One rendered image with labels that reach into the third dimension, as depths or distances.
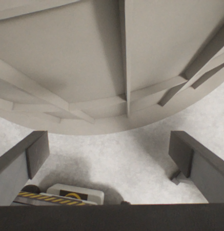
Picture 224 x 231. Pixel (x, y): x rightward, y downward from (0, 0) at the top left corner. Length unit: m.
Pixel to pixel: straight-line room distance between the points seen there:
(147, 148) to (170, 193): 0.25
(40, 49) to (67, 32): 0.05
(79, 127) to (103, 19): 0.74
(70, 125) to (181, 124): 0.60
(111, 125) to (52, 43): 0.68
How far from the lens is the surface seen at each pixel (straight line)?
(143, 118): 0.87
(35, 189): 0.96
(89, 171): 0.93
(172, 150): 0.17
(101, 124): 0.88
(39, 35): 0.24
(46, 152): 0.17
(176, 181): 0.91
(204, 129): 0.98
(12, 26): 0.23
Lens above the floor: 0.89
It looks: 79 degrees down
